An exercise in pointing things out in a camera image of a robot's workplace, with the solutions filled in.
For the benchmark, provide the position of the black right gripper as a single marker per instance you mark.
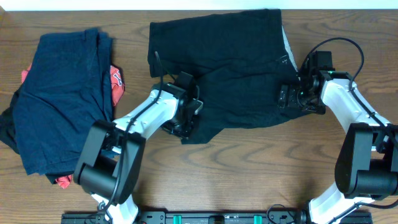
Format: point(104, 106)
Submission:
point(291, 101)

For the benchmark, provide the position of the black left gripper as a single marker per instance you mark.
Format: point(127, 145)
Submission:
point(184, 135)

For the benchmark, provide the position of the black shorts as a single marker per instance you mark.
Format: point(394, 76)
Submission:
point(239, 61)

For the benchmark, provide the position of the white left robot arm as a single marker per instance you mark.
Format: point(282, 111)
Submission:
point(110, 161)

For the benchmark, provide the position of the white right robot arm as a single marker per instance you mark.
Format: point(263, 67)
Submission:
point(366, 168)

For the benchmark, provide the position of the red garment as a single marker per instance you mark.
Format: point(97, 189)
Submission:
point(116, 84)

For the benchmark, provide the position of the navy blue folded garment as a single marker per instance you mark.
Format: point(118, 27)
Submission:
point(89, 49)

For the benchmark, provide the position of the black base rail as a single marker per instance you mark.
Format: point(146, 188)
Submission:
point(273, 215)

